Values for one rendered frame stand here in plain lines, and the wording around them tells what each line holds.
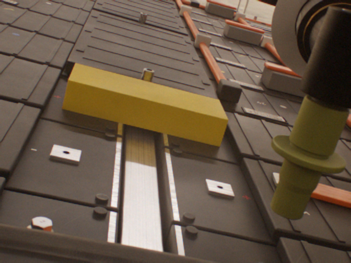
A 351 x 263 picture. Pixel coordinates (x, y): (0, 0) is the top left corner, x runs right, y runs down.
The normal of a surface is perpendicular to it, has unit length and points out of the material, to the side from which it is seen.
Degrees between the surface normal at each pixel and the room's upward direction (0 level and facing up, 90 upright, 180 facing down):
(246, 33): 90
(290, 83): 90
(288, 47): 90
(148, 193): 0
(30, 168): 0
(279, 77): 90
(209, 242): 0
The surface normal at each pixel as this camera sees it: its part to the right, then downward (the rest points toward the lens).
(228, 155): 0.28, -0.91
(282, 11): -0.18, 0.27
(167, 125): 0.08, 0.34
